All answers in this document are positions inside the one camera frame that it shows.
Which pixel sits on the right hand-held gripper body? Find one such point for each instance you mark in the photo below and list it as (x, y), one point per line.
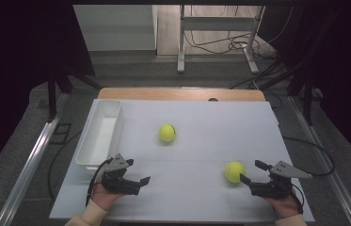
(273, 188)

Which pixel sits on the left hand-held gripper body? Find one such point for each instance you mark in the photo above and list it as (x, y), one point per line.
(115, 180)

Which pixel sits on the yellow tennis ball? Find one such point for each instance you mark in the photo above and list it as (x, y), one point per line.
(167, 133)
(234, 171)

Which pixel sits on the white plastic bin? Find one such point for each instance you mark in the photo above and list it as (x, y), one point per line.
(101, 138)

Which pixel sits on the person's left hand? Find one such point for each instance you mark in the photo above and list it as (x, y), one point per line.
(104, 197)

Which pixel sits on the person's right hand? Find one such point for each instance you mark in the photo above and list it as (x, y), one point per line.
(286, 207)

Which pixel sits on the white table cover sheet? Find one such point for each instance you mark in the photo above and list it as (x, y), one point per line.
(201, 157)

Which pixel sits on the black stand legs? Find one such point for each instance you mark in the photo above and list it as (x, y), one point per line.
(51, 97)
(307, 100)

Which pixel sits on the dark table grommet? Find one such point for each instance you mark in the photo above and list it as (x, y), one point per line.
(213, 99)

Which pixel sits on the black curtain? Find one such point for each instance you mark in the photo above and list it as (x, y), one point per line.
(22, 62)
(336, 62)

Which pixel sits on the white cabinet panel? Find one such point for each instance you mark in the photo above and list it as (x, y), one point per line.
(116, 28)

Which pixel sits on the aluminium floor rail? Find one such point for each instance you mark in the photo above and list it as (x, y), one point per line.
(28, 166)
(330, 179)

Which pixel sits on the white metal stand frame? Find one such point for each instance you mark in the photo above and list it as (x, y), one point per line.
(217, 23)

